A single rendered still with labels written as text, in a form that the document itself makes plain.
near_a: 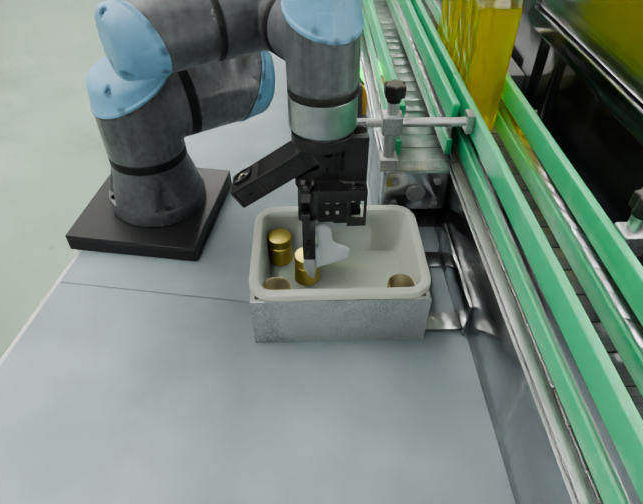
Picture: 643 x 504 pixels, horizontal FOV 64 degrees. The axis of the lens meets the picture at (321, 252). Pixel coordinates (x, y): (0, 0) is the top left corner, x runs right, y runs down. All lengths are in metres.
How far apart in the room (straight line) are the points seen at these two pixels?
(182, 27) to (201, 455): 0.44
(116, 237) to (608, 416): 0.68
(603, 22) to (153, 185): 0.66
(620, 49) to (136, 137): 0.63
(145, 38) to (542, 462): 0.53
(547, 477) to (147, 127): 0.62
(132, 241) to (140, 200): 0.06
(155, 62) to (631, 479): 0.52
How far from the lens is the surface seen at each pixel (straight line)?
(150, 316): 0.75
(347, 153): 0.59
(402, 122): 0.70
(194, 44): 0.56
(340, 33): 0.51
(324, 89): 0.53
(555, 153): 0.68
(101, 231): 0.86
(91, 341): 0.75
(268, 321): 0.65
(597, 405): 0.47
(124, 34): 0.54
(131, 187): 0.82
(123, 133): 0.77
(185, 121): 0.78
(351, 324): 0.66
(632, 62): 0.75
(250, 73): 0.80
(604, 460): 0.48
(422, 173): 0.75
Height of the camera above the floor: 1.29
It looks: 43 degrees down
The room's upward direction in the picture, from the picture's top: straight up
